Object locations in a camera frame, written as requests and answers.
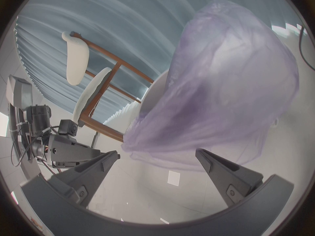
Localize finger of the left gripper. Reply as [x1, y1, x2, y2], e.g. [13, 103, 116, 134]
[73, 142, 101, 164]

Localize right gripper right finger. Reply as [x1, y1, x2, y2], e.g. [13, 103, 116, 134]
[196, 148, 264, 208]

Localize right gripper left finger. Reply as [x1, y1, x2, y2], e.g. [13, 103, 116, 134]
[48, 150, 120, 208]

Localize purple plastic bag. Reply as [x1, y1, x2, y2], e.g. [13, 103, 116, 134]
[122, 0, 300, 168]

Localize white trash bin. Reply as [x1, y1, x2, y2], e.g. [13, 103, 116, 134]
[138, 41, 296, 173]

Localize wooden chair white cushions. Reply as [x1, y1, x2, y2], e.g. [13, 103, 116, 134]
[62, 31, 154, 142]

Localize pale blue curtain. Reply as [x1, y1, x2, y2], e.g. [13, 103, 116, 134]
[13, 0, 305, 127]

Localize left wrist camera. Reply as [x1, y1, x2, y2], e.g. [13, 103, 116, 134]
[58, 119, 78, 136]

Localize black cable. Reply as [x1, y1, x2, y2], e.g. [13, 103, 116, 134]
[298, 25, 315, 71]

